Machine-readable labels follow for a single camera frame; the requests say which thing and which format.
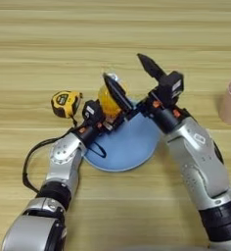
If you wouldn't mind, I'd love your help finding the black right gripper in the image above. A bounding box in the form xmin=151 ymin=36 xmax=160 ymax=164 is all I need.
xmin=135 ymin=53 xmax=192 ymax=135

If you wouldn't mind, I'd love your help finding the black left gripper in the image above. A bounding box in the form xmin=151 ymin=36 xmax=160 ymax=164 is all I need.
xmin=75 ymin=74 xmax=135 ymax=146

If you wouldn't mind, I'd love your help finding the orange juice bottle white cap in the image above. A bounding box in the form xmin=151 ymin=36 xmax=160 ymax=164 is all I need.
xmin=97 ymin=73 xmax=130 ymax=120

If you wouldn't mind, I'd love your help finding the blue round plate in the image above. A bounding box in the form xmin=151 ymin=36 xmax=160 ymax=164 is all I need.
xmin=82 ymin=97 xmax=162 ymax=174

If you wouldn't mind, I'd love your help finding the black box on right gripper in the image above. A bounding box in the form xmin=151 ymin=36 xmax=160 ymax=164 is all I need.
xmin=158 ymin=71 xmax=185 ymax=108

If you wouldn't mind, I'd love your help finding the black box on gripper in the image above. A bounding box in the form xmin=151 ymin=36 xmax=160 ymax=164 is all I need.
xmin=158 ymin=71 xmax=185 ymax=108
xmin=81 ymin=99 xmax=106 ymax=126

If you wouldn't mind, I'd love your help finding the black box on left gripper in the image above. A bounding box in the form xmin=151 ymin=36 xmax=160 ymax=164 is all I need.
xmin=81 ymin=99 xmax=106 ymax=126

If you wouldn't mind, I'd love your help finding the yellow tape measure with strap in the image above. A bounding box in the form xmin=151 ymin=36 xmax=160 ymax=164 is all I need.
xmin=50 ymin=90 xmax=107 ymax=160

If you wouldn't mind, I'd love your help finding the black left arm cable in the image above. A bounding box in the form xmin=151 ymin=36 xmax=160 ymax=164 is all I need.
xmin=22 ymin=125 xmax=86 ymax=194

